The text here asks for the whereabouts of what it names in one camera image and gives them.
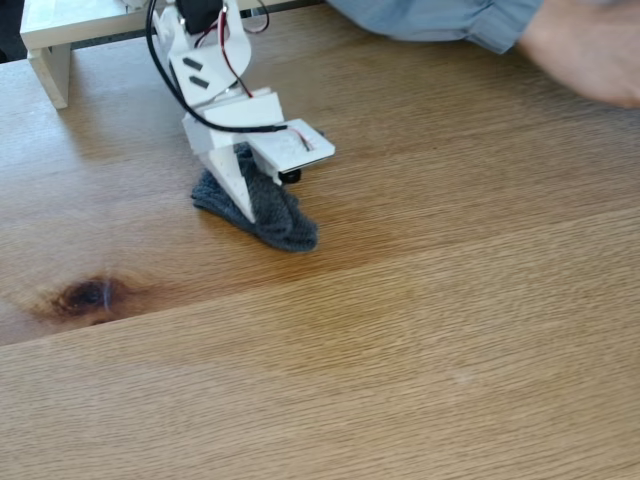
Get white wooden riser shelf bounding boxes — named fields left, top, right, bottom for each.
left=19, top=0, right=321, bottom=110

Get red and white wires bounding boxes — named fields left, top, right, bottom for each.
left=193, top=0, right=271, bottom=100

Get person's hand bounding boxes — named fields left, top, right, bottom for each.
left=516, top=0, right=640, bottom=109

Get black cable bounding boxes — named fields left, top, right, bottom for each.
left=145, top=0, right=290, bottom=135

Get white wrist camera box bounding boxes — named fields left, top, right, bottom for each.
left=248, top=118, right=337, bottom=185

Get grey knitted cloth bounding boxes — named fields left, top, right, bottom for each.
left=191, top=142, right=320, bottom=254

